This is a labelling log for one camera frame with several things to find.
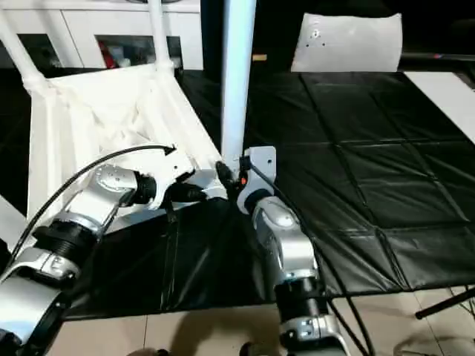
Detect white plastic table leg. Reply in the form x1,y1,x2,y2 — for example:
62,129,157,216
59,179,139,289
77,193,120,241
220,0,259,180
0,13,50,95
0,194,28,251
146,0,177,76

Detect black work mat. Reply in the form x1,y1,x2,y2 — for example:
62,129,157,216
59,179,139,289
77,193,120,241
0,67,475,321

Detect black cabinet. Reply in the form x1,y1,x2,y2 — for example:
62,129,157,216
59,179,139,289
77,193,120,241
200,0,475,73

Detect black robot foot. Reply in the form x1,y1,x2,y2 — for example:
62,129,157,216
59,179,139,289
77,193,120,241
240,342,281,356

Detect white flat panel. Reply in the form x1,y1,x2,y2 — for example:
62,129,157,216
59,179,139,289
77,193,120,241
290,12,404,74

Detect white glass-door cabinet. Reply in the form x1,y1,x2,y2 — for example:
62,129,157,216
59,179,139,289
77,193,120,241
0,0,206,72

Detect white sheet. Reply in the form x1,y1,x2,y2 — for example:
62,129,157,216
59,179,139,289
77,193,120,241
404,70,475,143

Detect black folding stand leg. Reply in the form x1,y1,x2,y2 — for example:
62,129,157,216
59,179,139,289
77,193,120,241
414,288,475,321

